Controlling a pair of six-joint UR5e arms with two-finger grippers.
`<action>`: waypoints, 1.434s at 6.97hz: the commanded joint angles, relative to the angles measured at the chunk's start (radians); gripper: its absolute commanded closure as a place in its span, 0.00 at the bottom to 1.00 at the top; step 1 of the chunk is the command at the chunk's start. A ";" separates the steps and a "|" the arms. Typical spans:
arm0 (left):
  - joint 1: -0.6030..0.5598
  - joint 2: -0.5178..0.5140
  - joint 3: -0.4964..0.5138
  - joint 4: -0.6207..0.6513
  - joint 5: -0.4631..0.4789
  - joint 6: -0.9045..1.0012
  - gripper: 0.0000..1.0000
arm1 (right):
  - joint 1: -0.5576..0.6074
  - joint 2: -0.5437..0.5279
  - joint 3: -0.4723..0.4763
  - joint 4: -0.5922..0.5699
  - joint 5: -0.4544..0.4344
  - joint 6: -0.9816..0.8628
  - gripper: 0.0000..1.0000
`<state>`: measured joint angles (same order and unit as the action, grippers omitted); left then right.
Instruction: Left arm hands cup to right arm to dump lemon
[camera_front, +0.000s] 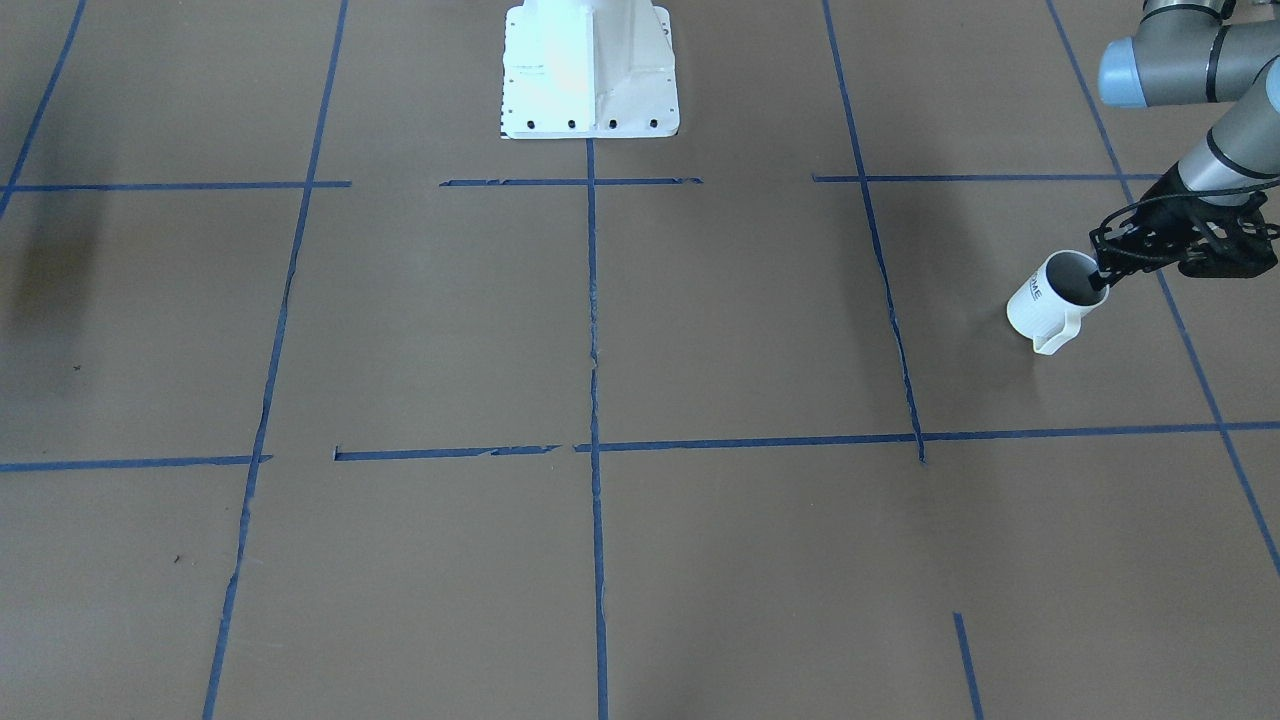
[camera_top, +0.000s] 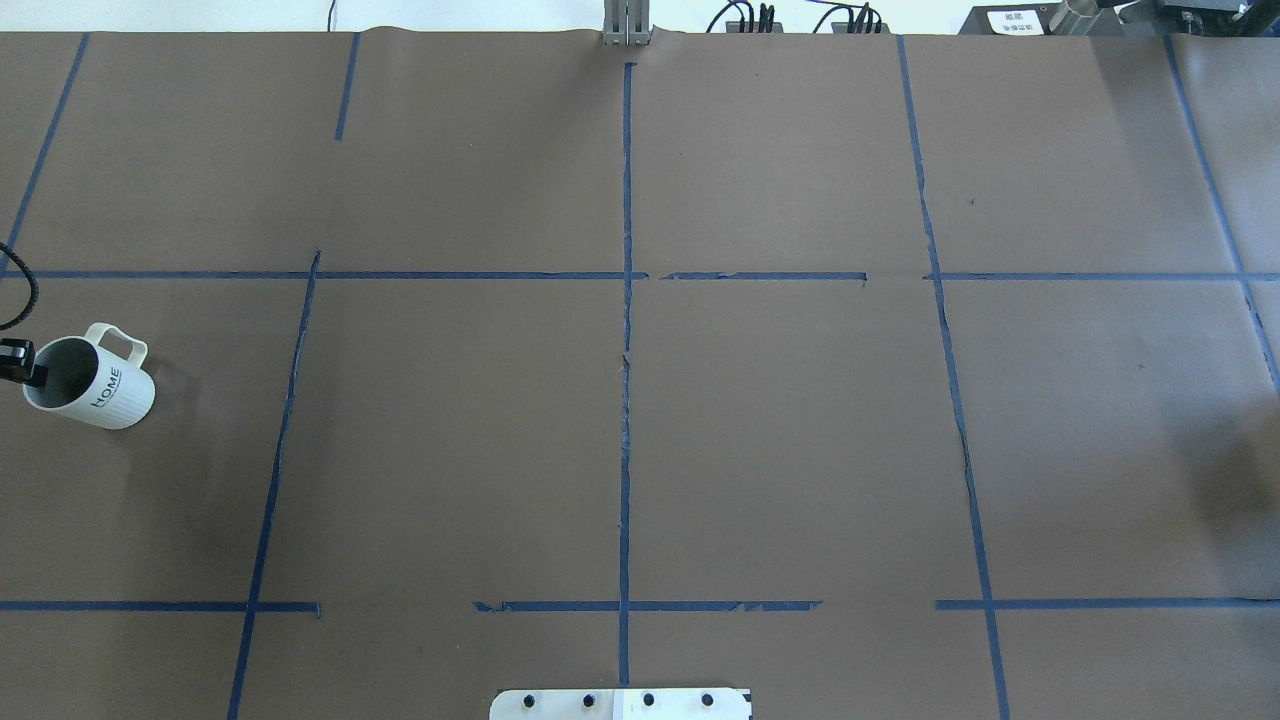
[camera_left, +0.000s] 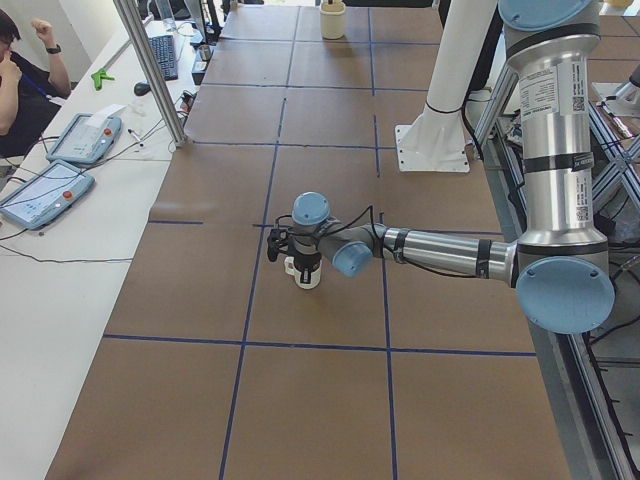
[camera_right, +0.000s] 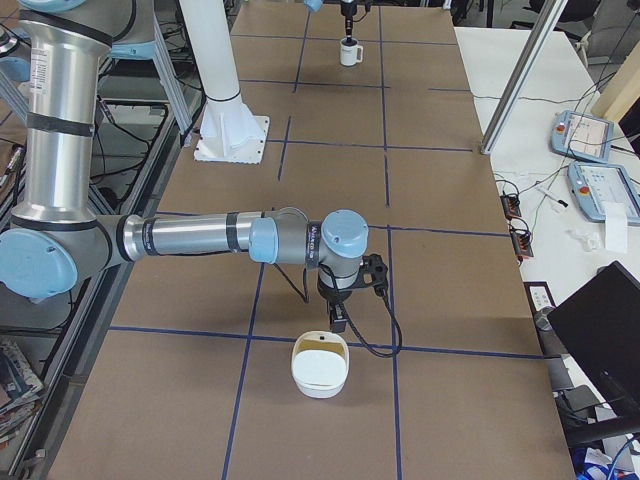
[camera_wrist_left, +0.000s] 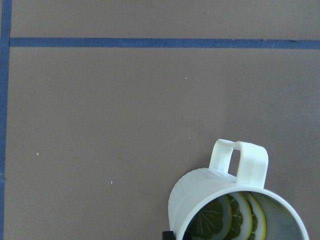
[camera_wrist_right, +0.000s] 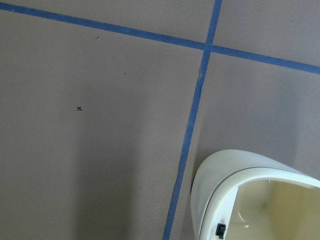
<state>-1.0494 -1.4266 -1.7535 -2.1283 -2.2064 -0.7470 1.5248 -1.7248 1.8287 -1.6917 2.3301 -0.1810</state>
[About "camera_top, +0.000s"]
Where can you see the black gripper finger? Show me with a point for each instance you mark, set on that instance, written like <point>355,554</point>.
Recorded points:
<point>19,364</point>

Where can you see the white ribbed HOME mug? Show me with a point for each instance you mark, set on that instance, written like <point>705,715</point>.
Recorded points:
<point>97,378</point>

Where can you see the grey labelled control box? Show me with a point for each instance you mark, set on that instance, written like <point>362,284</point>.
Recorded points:
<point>1023,19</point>

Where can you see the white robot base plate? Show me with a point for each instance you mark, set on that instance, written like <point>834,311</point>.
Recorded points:
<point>623,703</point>

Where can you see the grey aluminium camera post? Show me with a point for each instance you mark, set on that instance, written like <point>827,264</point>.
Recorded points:
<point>626,23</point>

